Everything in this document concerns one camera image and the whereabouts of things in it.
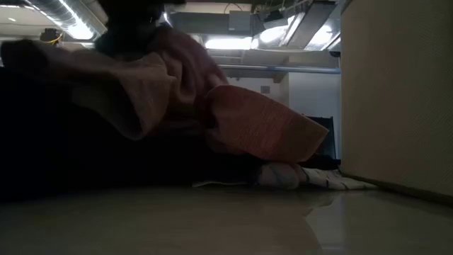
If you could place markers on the pink garment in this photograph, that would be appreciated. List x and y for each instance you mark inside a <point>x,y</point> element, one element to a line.
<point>255,124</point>

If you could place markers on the white teal-striped cloth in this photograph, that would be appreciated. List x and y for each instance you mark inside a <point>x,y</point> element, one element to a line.
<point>332,180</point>

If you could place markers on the bright ceiling light panel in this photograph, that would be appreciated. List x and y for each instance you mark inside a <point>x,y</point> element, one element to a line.
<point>228,43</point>

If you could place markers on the grey ceiling unit box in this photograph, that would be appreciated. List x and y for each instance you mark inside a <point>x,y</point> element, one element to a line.
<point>239,20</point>

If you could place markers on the black cabinet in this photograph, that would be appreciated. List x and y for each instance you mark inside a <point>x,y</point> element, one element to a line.
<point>327,145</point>

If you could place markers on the beige fabric storage bin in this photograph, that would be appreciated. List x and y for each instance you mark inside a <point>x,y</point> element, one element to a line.
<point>396,99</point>

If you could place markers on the grey rectangular air duct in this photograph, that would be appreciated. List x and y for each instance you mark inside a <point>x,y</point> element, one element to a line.
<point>198,23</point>

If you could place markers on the silver spiral air duct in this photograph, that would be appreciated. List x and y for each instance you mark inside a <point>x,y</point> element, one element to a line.
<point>53,8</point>

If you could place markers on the black overhead camera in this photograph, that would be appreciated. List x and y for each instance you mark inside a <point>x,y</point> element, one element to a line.
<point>49,35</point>

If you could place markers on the grey wall vent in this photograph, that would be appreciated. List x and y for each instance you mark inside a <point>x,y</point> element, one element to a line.
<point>265,89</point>

